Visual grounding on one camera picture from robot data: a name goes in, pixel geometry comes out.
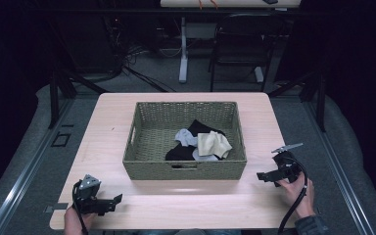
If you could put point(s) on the person's left hand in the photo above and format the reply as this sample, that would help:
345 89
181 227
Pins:
73 220

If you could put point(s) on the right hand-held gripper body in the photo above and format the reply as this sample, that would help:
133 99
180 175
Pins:
287 164

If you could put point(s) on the black metal stand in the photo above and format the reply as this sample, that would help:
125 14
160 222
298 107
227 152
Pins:
319 98
57 94

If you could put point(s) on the person's right hand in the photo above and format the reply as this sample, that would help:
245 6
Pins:
298 196

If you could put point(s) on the beige sock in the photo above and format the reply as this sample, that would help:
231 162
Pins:
212 145

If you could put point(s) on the white desk leg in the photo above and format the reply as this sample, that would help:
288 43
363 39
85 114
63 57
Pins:
183 52

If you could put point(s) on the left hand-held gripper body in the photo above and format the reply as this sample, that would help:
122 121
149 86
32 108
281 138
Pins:
86 192

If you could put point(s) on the light grey sock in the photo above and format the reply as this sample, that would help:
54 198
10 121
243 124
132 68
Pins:
205 157
185 137

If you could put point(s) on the white desk foot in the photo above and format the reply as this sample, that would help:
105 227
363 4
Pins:
258 74

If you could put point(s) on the black folding chair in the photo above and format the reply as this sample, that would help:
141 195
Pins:
241 42

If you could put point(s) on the green woven basket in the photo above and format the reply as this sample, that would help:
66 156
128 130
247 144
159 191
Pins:
153 137

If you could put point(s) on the pile of socks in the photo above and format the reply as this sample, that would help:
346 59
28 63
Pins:
181 151

